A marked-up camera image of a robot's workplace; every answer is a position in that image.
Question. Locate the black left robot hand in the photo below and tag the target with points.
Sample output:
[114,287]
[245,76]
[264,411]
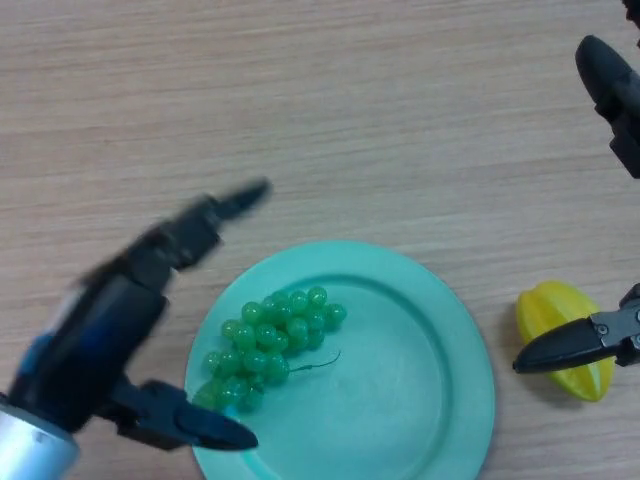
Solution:
[100,335]

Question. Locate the green grape bunch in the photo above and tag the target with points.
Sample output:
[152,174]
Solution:
[265,340]

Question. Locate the green round plate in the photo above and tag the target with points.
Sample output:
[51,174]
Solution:
[395,390]

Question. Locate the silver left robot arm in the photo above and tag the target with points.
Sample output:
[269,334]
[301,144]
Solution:
[30,445]

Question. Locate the yellow starfruit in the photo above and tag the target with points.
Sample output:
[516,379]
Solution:
[550,307]

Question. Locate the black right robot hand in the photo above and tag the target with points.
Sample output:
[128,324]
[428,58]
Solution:
[615,90]

